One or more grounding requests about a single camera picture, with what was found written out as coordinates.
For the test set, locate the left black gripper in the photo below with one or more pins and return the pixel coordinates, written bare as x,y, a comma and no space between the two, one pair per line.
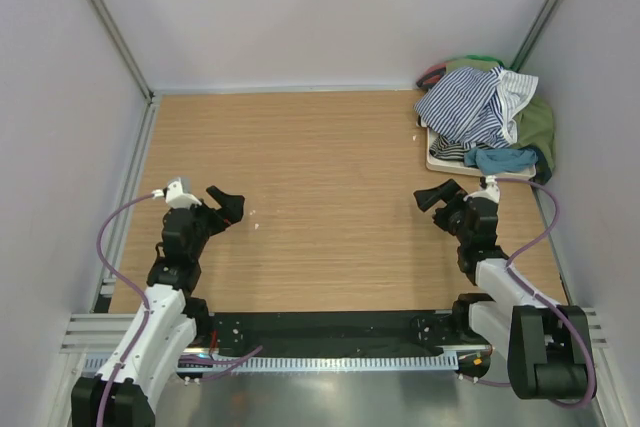
230,212

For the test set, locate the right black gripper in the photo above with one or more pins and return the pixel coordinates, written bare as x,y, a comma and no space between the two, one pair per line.
427,197

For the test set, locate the blue white striped tank top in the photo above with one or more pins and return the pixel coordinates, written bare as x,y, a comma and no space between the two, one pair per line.
470,106

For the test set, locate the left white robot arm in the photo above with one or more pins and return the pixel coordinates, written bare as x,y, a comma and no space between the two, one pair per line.
127,388

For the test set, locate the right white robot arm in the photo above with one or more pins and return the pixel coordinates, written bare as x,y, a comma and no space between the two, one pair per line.
547,345

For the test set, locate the olive green tank top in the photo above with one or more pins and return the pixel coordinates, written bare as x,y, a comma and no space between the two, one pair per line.
536,127

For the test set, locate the white plastic tray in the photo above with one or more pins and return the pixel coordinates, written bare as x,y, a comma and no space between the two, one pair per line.
459,168

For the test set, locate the black white striped garment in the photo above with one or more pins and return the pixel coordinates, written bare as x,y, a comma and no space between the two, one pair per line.
446,151

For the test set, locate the teal blue garment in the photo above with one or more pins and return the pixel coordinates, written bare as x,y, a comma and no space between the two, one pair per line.
496,161

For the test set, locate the red patterned garment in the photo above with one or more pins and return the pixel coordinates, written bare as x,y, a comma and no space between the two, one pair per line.
431,77

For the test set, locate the bright green garment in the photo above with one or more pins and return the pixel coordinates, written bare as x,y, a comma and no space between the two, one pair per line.
484,58

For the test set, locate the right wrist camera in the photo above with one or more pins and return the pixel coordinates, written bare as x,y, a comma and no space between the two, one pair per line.
488,189

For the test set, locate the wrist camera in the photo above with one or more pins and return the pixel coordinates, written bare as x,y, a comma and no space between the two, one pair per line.
488,189
177,194

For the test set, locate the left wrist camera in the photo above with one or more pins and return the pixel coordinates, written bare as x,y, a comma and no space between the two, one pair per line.
177,194

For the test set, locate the left aluminium frame post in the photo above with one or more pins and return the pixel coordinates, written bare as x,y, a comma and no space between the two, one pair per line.
114,34

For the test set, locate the aluminium frame post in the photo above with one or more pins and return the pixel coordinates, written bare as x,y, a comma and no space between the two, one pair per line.
540,23
114,34

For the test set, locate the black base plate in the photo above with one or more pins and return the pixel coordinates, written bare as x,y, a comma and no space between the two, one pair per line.
351,334

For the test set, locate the slotted cable duct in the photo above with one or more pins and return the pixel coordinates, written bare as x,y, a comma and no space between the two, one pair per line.
447,361

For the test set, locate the right aluminium frame post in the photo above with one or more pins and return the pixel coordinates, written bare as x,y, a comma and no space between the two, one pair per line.
540,23

